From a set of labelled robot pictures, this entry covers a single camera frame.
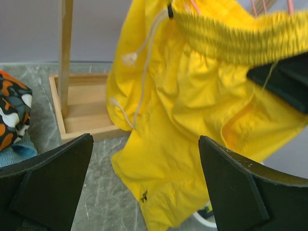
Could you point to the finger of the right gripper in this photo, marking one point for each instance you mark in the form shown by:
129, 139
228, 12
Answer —
288, 80

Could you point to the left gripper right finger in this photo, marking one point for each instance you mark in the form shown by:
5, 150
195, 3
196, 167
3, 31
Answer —
248, 196

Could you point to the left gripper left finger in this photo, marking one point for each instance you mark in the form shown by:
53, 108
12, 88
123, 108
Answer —
45, 188

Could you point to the yellow shorts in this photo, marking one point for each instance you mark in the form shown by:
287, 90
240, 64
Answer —
160, 163

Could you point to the pink wire hanger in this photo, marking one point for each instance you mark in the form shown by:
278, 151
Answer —
261, 7
193, 4

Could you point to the camouflage patterned shorts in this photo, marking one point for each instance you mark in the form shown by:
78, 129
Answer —
15, 109

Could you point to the white plastic basket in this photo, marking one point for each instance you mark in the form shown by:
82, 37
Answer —
206, 217

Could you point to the wooden clothes rack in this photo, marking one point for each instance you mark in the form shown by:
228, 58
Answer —
106, 105

